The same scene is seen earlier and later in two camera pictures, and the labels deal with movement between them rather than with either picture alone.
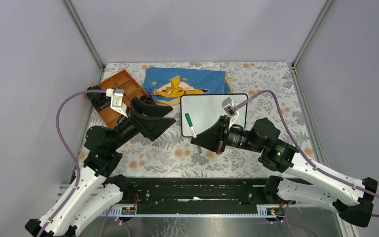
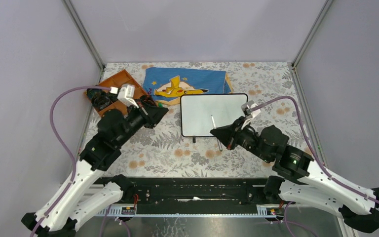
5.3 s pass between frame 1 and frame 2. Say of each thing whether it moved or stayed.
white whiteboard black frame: stayed
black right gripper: moved
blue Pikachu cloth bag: stayed
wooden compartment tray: stayed
